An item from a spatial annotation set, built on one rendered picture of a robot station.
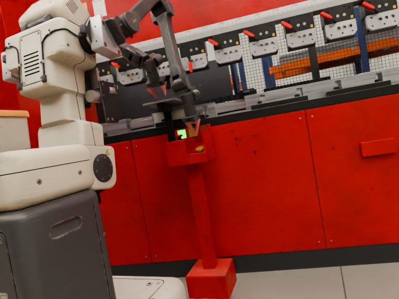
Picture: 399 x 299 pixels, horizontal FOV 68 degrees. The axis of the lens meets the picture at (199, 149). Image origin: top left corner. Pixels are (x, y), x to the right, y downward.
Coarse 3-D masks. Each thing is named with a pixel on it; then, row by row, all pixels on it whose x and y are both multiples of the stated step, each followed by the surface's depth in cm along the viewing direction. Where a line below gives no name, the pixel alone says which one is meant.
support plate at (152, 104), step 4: (160, 100) 152; (164, 100) 152; (168, 100) 151; (172, 100) 153; (176, 100) 155; (180, 100) 161; (144, 104) 154; (148, 104) 153; (152, 104) 156; (156, 104) 158; (172, 104) 169; (176, 104) 172; (180, 104) 175; (156, 108) 173
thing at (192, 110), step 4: (188, 104) 137; (192, 104) 138; (184, 108) 138; (188, 108) 137; (192, 108) 138; (184, 112) 140; (188, 112) 138; (192, 112) 138; (196, 112) 140; (188, 116) 138; (192, 116) 136; (184, 120) 137
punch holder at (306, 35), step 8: (296, 16) 158; (304, 16) 159; (312, 16) 157; (296, 24) 159; (304, 24) 158; (288, 32) 160; (296, 32) 159; (304, 32) 158; (312, 32) 157; (288, 40) 160; (296, 40) 159; (304, 40) 158; (312, 40) 157; (288, 48) 164; (296, 48) 163; (304, 48) 166
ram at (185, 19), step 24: (120, 0) 178; (168, 0) 172; (192, 0) 169; (216, 0) 166; (240, 0) 164; (264, 0) 161; (288, 0) 159; (336, 0) 154; (360, 0) 153; (144, 24) 176; (192, 24) 170; (240, 24) 165; (144, 48) 177
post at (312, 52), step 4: (308, 48) 231; (312, 48) 229; (308, 52) 234; (312, 52) 229; (312, 56) 229; (316, 56) 229; (312, 60) 229; (316, 60) 229; (312, 64) 230; (316, 64) 229; (312, 68) 230; (316, 68) 229; (312, 72) 230; (316, 72) 229; (312, 76) 232; (316, 76) 230
